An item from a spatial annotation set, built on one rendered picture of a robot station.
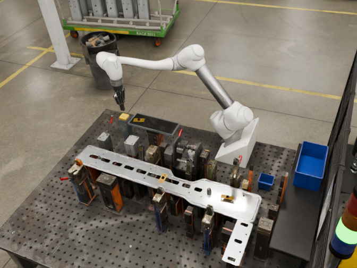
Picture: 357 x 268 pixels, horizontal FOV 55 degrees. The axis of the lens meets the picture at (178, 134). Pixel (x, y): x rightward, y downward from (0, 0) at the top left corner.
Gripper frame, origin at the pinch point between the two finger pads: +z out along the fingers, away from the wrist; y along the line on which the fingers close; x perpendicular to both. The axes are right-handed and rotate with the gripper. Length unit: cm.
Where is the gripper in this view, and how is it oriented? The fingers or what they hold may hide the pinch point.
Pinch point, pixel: (121, 106)
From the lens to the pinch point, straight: 265.2
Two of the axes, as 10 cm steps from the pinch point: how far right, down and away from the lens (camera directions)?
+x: 9.0, 2.4, -3.5
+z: 0.6, 7.5, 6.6
